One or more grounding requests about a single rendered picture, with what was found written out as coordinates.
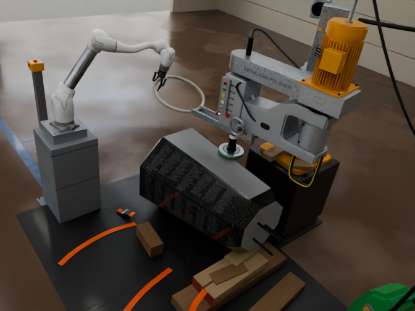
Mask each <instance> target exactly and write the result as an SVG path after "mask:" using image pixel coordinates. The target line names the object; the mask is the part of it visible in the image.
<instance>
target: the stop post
mask: <svg viewBox="0 0 415 311"><path fill-rule="evenodd" d="M37 60H38V61H37V62H34V61H33V60H28V61H27V63H28V64H30V66H28V68H29V69H30V70H31V74H32V78H33V87H34V92H35V101H36V109H37V114H38V122H39V127H41V125H40V121H45V120H48V113H47V108H46V98H45V93H44V83H43V74H42V71H44V63H43V62H42V61H41V60H40V59H37Z"/></svg>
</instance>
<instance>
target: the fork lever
mask: <svg viewBox="0 0 415 311"><path fill-rule="evenodd" d="M199 106H200V108H201V110H199V111H197V110H194V109H192V108H191V111H192V113H190V114H192V115H194V116H196V117H198V118H201V119H203V120H205V121H207V122H209V123H211V124H213V125H215V126H217V127H219V128H221V129H223V130H225V131H227V132H229V133H231V134H233V133H232V132H231V131H230V128H229V127H227V126H225V125H224V124H222V123H220V122H219V115H216V112H214V111H213V110H210V109H208V108H206V107H204V106H201V105H199ZM246 136H247V135H246V134H243V135H241V136H237V137H239V138H241V139H243V140H245V141H246V143H247V144H248V143H249V140H248V139H247V140H246ZM253 136H254V137H253V138H252V142H251V144H254V140H255V139H256V138H258V139H260V140H262V139H261V138H260V137H258V136H256V135H253Z"/></svg>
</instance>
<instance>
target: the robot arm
mask: <svg viewBox="0 0 415 311"><path fill-rule="evenodd" d="M86 45H87V47H86V48H85V50H84V51H83V53H82V54H81V56H80V57H79V59H78V60H77V62H76V64H75V65H74V67H73V68H72V70H71V71H70V73H69V74H68V76H67V78H66V79H65V81H64V82H60V83H59V84H58V85H57V86H56V87H55V88H54V89H53V90H52V91H51V94H50V100H51V104H52V109H53V114H54V121H53V122H50V123H49V124H50V125H52V126H53V127H55V128H57V129H58V130H59V131H60V132H63V131H65V130H69V129H70V130H74V129H75V127H79V126H80V124H78V123H76V122H74V106H73V97H74V95H75V87H76V86H77V84H78V82H79V81H80V79H81V78H82V76H83V75H84V73H85V72H86V70H87V69H88V67H89V66H90V64H91V63H92V61H93V59H94V58H95V57H96V55H97V53H100V52H101V51H106V52H114V53H129V54H130V53H136V52H140V51H142V50H145V49H153V50H154V51H155V52H156V53H158V54H159V55H161V63H160V65H159V70H158V72H157V71H155V72H154V76H153V82H155V81H156V80H157V79H158V78H161V83H160V85H159V87H158V89H157V91H159V89H160V88H161V87H163V86H164V85H165V83H166V80H167V79H168V78H167V77H166V73H167V71H168V70H169V68H170V66H171V65H172V62H173V61H174V58H175V50H174V49H173V48H171V47H170V46H169V44H168V42H167V41H166V40H164V39H160V40H158V41H156V42H147V43H141V44H137V45H133V46H130V45H127V44H124V43H121V42H119V41H117V40H114V39H112V38H110V37H109V36H108V34H107V33H106V32H105V31H104V30H101V29H95V30H93V31H92V32H91V33H90V36H89V38H88V41H87V43H86ZM156 74H157V75H158V76H157V78H156V79H155V77H156ZM163 78H165V80H164V82H163ZM162 82H163V84H162ZM153 84H154V83H153Z"/></svg>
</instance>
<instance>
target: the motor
mask: <svg viewBox="0 0 415 311"><path fill-rule="evenodd" d="M346 19H347V18H343V17H333V18H331V19H330V20H328V23H327V27H326V30H325V32H326V34H324V35H323V38H322V42H321V45H317V48H316V51H315V55H314V56H316V57H317V60H316V64H315V67H314V71H313V74H312V76H310V77H307V78H305V79H302V80H300V83H301V84H304V85H306V86H309V87H311V88H314V89H316V90H318V91H321V92H323V93H326V94H329V95H331V96H333V97H336V98H339V99H340V98H341V97H343V96H346V95H347V94H349V93H351V92H353V91H355V90H356V89H358V88H359V86H358V85H354V84H352V83H351V81H352V78H353V75H354V71H355V69H356V66H357V64H358V60H359V57H360V55H361V51H362V49H363V46H364V42H363V40H365V38H366V35H367V31H368V29H369V28H368V27H367V25H366V24H365V23H363V22H360V21H357V20H353V19H352V20H353V23H347V22H345V20H346Z"/></svg>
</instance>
